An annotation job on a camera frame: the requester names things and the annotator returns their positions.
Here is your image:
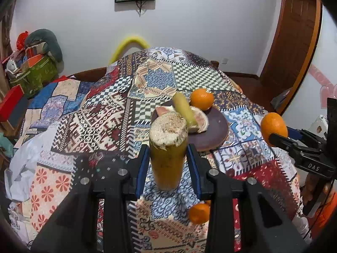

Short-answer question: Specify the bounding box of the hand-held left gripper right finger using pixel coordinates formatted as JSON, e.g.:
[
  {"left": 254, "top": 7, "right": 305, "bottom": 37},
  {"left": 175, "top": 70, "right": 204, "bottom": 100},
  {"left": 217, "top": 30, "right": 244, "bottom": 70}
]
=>
[{"left": 186, "top": 144, "right": 308, "bottom": 253}]

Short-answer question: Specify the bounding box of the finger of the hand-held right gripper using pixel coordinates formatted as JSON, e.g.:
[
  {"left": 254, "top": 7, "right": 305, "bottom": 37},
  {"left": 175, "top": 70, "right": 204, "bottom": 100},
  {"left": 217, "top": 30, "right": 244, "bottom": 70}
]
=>
[
  {"left": 287, "top": 127, "right": 327, "bottom": 148},
  {"left": 269, "top": 133, "right": 303, "bottom": 159}
]

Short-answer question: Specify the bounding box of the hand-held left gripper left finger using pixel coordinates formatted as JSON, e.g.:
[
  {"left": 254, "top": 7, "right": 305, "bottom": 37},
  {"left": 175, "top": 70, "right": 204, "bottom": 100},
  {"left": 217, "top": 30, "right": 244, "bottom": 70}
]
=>
[{"left": 31, "top": 144, "right": 150, "bottom": 253}]

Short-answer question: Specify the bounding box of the large orange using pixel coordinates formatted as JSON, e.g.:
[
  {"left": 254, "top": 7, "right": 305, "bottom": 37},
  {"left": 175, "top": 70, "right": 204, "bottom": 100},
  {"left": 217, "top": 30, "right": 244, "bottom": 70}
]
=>
[
  {"left": 190, "top": 88, "right": 214, "bottom": 111},
  {"left": 261, "top": 112, "right": 288, "bottom": 147}
]

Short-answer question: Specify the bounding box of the yellow sugarcane piece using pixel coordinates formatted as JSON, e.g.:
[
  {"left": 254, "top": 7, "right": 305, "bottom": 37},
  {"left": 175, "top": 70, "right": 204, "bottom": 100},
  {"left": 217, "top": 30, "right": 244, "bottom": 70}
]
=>
[
  {"left": 172, "top": 92, "right": 198, "bottom": 127},
  {"left": 149, "top": 112, "right": 189, "bottom": 191}
]

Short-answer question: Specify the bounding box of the purple plate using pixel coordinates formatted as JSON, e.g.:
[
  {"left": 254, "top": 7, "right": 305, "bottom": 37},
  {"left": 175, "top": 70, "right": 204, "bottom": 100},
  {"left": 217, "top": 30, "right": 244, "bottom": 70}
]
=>
[{"left": 151, "top": 100, "right": 229, "bottom": 152}]

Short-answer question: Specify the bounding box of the pomelo wedge with white pith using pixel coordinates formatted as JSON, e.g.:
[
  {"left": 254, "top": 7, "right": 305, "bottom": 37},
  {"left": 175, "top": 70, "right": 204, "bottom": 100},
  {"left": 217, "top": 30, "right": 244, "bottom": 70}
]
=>
[{"left": 188, "top": 106, "right": 210, "bottom": 134}]

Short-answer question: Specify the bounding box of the peeled pink pomelo segment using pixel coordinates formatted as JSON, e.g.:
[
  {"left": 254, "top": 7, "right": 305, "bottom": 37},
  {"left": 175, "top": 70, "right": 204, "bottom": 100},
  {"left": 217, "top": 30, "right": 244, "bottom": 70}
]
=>
[{"left": 154, "top": 106, "right": 176, "bottom": 117}]

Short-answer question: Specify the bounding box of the white plastic object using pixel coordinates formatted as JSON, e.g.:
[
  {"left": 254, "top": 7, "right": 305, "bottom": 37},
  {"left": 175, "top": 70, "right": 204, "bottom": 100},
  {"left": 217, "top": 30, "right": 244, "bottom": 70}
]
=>
[{"left": 312, "top": 114, "right": 328, "bottom": 138}]

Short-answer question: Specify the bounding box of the orange cloth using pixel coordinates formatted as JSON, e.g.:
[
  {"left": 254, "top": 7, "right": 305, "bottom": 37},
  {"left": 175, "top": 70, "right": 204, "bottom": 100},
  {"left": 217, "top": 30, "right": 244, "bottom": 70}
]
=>
[{"left": 301, "top": 175, "right": 337, "bottom": 241}]

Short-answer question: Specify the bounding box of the patchwork patterned blanket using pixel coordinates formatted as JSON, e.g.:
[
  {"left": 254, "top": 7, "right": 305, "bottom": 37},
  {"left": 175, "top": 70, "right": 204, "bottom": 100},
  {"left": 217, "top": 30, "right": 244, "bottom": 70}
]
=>
[{"left": 8, "top": 47, "right": 303, "bottom": 253}]

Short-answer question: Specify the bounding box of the white wardrobe door with hearts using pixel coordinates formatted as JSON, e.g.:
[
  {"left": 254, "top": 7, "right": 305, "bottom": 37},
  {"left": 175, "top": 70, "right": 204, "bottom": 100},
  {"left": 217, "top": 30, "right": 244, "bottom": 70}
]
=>
[{"left": 303, "top": 5, "right": 337, "bottom": 127}]

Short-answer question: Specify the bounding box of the brown wooden door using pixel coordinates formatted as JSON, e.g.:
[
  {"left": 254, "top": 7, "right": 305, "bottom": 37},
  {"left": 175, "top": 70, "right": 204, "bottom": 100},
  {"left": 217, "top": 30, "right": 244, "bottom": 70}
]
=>
[{"left": 259, "top": 0, "right": 323, "bottom": 116}]

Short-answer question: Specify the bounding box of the white crumpled sheet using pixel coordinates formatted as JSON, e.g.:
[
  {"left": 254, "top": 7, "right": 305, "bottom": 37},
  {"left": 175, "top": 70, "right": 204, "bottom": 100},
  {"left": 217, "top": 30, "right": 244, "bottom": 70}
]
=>
[{"left": 5, "top": 134, "right": 57, "bottom": 201}]

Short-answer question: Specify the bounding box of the green patterned bag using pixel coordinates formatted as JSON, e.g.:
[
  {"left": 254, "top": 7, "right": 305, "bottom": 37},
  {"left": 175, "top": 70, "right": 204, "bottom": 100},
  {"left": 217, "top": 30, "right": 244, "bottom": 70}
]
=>
[{"left": 11, "top": 57, "right": 59, "bottom": 98}]

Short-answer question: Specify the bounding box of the teal cloth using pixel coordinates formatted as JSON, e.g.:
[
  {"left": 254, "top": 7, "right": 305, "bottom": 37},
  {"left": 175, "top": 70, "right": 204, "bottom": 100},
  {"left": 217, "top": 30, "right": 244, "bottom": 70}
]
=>
[{"left": 0, "top": 133, "right": 15, "bottom": 159}]

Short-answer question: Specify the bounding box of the red box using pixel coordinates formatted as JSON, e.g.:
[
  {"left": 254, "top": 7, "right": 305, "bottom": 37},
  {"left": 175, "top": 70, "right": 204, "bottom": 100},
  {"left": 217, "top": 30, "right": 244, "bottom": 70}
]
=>
[{"left": 0, "top": 85, "right": 25, "bottom": 123}]

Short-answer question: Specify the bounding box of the red plastic bag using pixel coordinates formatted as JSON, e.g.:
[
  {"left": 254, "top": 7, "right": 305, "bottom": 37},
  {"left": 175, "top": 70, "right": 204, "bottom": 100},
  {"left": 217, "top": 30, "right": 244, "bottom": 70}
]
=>
[{"left": 16, "top": 31, "right": 29, "bottom": 50}]

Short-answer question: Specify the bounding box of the black monitor cable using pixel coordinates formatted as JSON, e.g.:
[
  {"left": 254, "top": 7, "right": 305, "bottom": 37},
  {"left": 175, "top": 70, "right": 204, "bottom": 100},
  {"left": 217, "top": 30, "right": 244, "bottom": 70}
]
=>
[{"left": 135, "top": 0, "right": 148, "bottom": 15}]

